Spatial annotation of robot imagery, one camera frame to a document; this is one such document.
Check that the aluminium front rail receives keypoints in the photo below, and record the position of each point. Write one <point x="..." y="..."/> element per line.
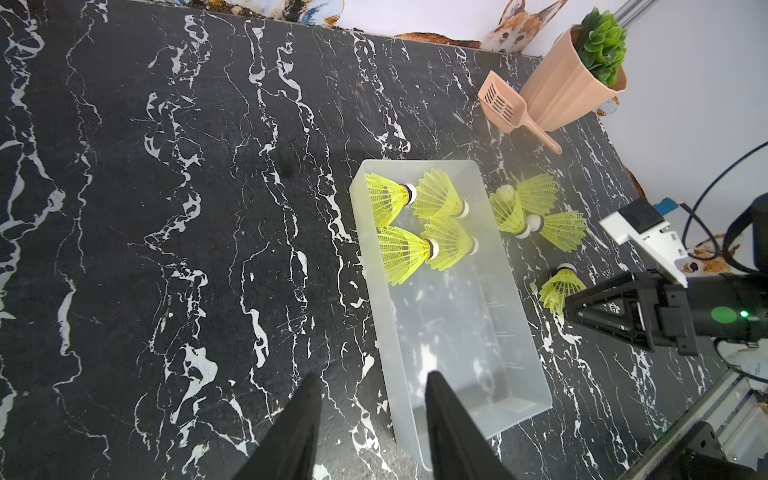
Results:
<point x="722" y="436"/>

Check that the green shuttlecock six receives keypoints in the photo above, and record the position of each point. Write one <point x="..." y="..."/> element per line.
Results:
<point x="403" y="253"/>

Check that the green shuttlecock three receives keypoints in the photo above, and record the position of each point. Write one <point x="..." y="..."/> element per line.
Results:
<point x="508" y="212"/>

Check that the green shuttlecock eight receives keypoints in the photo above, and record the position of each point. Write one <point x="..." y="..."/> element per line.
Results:
<point x="563" y="283"/>

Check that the green shuttlecock seven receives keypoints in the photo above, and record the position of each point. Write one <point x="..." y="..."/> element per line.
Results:
<point x="453" y="242"/>

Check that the green shuttlecock two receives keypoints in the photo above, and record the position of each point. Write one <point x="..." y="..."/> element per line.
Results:
<point x="388" y="198"/>

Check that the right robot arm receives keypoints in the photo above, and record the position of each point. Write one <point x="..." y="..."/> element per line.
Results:
<point x="732" y="307"/>

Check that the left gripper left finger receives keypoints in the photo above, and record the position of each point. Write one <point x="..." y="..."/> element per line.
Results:
<point x="288" y="451"/>

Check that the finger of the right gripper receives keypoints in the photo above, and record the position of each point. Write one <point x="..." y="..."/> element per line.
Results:
<point x="615" y="308"/>

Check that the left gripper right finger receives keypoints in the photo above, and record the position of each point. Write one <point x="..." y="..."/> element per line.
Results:
<point x="457" y="447"/>

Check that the pink pot with succulent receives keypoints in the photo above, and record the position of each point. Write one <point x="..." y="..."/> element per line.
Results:
<point x="582" y="71"/>

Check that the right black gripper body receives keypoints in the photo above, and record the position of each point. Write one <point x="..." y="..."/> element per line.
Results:
<point x="660" y="315"/>

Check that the clear plastic storage box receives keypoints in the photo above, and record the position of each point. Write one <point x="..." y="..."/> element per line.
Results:
<point x="467" y="322"/>

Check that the green shuttlecock five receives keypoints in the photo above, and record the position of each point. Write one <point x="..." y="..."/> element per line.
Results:
<point x="564" y="230"/>

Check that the pink slotted scoop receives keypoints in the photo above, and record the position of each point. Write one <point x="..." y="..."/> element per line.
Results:
<point x="505" y="108"/>

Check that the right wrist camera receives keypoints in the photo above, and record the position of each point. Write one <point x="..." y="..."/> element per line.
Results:
<point x="640" y="223"/>

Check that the green shuttlecock four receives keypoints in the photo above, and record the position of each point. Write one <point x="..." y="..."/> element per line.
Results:
<point x="537" y="195"/>

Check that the green shuttlecock one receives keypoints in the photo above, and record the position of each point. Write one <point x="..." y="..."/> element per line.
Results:
<point x="437" y="197"/>

